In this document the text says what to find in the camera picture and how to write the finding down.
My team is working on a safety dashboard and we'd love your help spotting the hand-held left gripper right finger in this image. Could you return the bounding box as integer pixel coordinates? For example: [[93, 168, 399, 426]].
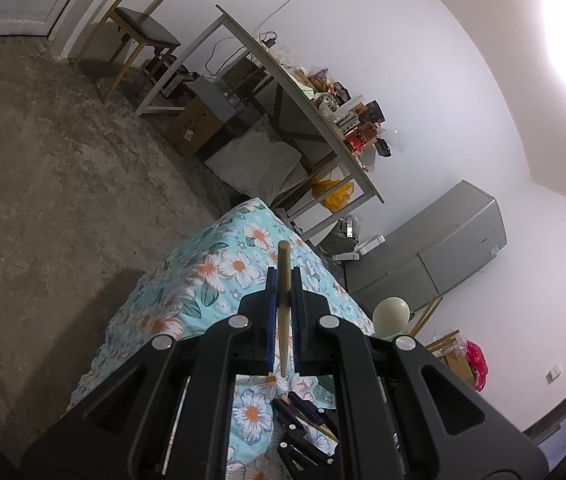
[[290, 270, 548, 480]]

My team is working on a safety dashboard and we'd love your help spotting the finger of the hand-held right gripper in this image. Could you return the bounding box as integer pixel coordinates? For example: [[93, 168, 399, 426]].
[[287, 391, 338, 428], [270, 399, 336, 480]]

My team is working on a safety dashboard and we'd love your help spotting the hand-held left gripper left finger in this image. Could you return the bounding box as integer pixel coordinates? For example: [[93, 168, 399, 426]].
[[20, 267, 278, 480]]

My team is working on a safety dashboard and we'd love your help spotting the green perforated utensil holder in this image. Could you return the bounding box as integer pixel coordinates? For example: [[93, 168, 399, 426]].
[[319, 332, 411, 407]]

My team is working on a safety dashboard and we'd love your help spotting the slender bamboo chopstick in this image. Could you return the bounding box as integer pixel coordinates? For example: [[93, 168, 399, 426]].
[[278, 241, 292, 378], [303, 410, 340, 443]]

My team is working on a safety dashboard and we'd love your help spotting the cream plastic soup ladle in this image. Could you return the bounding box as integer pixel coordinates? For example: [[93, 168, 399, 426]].
[[373, 296, 412, 338]]

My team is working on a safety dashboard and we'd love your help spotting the pile of bamboo chopsticks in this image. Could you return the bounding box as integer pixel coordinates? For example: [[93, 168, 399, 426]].
[[407, 294, 444, 339]]

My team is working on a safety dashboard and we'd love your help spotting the floral light blue blanket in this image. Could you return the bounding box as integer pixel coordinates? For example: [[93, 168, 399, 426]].
[[70, 199, 376, 480]]

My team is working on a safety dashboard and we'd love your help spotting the dark green bag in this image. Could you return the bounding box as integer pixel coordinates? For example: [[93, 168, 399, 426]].
[[320, 216, 360, 257]]

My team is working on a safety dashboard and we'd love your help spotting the white plastic box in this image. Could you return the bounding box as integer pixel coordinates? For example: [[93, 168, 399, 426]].
[[333, 235, 386, 263]]

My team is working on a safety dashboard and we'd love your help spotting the yellow plastic bag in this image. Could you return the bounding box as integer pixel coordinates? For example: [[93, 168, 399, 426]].
[[311, 177, 354, 212]]

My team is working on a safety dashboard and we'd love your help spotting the open cardboard box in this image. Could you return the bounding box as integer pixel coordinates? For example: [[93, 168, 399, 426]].
[[425, 330, 476, 386]]

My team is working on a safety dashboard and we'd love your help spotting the white pillow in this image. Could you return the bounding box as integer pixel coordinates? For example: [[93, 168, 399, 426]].
[[205, 115, 304, 198]]

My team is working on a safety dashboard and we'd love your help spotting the grey refrigerator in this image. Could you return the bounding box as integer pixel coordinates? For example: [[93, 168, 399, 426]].
[[345, 180, 507, 313]]

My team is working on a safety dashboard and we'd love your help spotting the red plastic bag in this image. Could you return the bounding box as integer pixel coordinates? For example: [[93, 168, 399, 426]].
[[465, 341, 490, 392]]

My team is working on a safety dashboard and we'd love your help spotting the brown cardboard box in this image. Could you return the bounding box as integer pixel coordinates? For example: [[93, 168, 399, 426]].
[[220, 57, 271, 98], [163, 97, 224, 158]]

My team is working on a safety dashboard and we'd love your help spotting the clutter of small desk items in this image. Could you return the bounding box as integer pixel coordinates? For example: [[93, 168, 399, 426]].
[[283, 52, 394, 158]]

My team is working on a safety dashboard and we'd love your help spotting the grey metal box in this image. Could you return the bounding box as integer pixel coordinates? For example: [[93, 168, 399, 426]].
[[190, 75, 244, 121]]

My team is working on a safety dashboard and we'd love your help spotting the grey desk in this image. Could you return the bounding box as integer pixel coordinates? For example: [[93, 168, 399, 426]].
[[135, 5, 384, 246]]

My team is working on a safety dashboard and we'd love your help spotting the dark low stand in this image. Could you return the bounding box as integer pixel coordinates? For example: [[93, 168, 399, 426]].
[[145, 55, 198, 98]]

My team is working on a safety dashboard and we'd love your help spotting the wooden chair with dark seat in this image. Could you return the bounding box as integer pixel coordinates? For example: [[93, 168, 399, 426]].
[[70, 0, 186, 103]]

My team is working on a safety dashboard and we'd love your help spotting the grey door frame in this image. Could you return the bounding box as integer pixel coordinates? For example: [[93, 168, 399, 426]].
[[523, 375, 566, 446]]

